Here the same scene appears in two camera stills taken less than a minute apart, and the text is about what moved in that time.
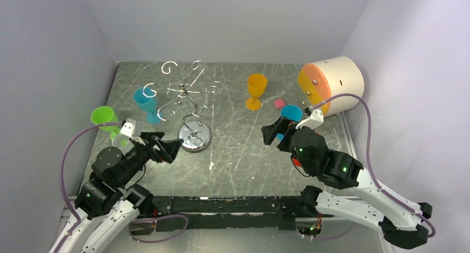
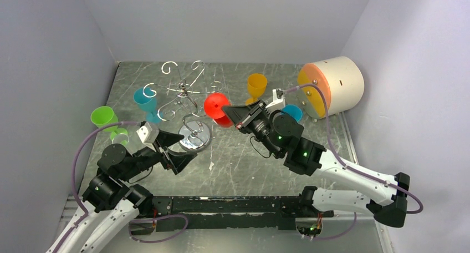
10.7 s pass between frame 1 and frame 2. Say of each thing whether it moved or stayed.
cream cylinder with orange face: stayed
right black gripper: moved
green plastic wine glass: stayed
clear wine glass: stayed
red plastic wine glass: moved
